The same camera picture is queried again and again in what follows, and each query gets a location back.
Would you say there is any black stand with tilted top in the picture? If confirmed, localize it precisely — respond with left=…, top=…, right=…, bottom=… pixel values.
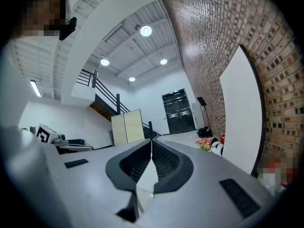
left=197, top=96, right=211, bottom=128

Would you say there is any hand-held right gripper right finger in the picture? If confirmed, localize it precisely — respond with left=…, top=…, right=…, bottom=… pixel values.
left=152, top=138, right=194, bottom=195

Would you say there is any black head-worn camera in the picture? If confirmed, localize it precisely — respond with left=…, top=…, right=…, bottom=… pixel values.
left=58, top=16, right=77, bottom=41

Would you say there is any person's head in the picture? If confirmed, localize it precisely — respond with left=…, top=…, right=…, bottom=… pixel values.
left=10, top=0, right=71, bottom=39

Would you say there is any colourful flower bunch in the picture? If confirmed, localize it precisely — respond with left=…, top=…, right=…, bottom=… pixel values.
left=195, top=137, right=212, bottom=151

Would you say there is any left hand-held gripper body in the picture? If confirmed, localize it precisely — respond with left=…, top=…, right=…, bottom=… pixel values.
left=35, top=124, right=95, bottom=155

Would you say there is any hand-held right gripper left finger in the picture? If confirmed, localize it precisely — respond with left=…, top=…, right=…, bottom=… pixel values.
left=105, top=138, right=152, bottom=192

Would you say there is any black double door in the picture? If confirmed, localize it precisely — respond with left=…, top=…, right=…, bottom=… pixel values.
left=161, top=88, right=197, bottom=135

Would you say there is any large white board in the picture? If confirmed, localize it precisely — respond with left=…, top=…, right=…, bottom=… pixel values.
left=219, top=44, right=266, bottom=176

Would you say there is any beige partition panel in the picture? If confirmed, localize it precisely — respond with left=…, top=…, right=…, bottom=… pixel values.
left=111, top=109, right=145, bottom=146

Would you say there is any black bag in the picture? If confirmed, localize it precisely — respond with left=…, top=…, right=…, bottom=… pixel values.
left=197, top=126, right=212, bottom=138

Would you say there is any staircase with black railing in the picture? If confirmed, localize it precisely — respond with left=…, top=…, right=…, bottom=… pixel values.
left=71, top=68, right=162, bottom=140

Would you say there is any long tube ceiling light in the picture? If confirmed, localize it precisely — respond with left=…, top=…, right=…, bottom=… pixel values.
left=29, top=79, right=42, bottom=98

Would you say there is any black and white striped object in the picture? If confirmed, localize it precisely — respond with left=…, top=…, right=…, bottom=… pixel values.
left=209, top=138, right=224, bottom=156

